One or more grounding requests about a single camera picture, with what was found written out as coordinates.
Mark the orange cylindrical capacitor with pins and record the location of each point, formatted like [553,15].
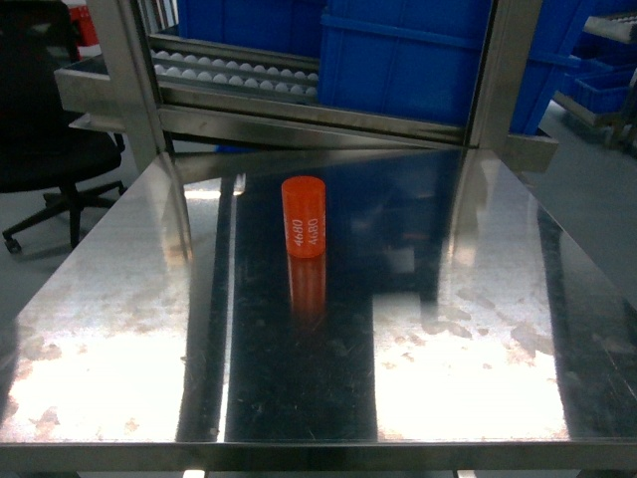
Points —
[304,210]

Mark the stainless steel roller rack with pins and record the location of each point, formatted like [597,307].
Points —
[155,88]

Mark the large blue plastic crate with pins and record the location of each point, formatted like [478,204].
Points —
[420,59]

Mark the blue crate behind left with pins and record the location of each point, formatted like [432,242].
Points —
[290,27]

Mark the black office chair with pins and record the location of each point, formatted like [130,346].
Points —
[40,151]

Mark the small blue bin right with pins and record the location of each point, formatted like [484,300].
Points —
[599,92]

